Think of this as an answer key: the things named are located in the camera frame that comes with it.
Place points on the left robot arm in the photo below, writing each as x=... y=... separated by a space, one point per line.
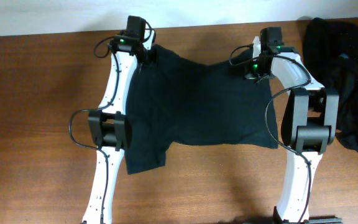
x=109 y=124

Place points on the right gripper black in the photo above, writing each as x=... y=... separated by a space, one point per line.
x=248 y=73

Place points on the pile of black clothes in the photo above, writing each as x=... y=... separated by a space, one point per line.
x=330 y=53

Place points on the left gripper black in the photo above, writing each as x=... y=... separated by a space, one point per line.
x=149 y=55

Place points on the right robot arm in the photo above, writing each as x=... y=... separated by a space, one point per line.
x=308 y=125

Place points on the black t-shirt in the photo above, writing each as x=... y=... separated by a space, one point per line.
x=178 y=100

